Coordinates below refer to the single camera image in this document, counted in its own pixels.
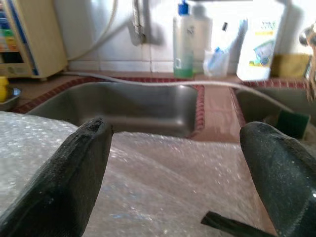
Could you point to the blue white toothbrush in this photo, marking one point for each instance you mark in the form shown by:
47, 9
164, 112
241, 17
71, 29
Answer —
240, 37

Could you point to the stainless steel sink basin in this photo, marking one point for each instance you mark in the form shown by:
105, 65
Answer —
135, 106
261, 103

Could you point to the chrome tap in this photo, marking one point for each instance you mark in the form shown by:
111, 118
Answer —
307, 37

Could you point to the clear plastic measuring cup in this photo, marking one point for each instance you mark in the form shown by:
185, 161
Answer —
214, 66

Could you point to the beige water ionizer machine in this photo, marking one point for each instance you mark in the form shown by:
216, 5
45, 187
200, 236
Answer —
37, 37

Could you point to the tan rectangular container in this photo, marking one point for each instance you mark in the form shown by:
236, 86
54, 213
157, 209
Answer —
291, 66

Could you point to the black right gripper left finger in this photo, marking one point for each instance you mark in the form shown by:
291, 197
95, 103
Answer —
61, 185

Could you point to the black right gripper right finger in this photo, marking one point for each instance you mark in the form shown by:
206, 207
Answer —
284, 185

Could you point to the clear blue-capped dish soap bottle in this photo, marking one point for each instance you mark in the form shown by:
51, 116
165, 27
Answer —
182, 44

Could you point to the clear bubble wrap sheet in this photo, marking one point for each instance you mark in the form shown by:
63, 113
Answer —
160, 185

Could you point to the white labelled detergent jug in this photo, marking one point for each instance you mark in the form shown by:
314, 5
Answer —
259, 37

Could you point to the small round steel bowl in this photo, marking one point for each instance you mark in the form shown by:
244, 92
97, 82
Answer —
12, 100

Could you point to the green scouring sponge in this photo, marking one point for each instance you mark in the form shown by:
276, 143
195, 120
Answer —
293, 122

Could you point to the metal faucet pipe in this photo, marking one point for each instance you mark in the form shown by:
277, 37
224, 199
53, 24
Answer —
138, 22

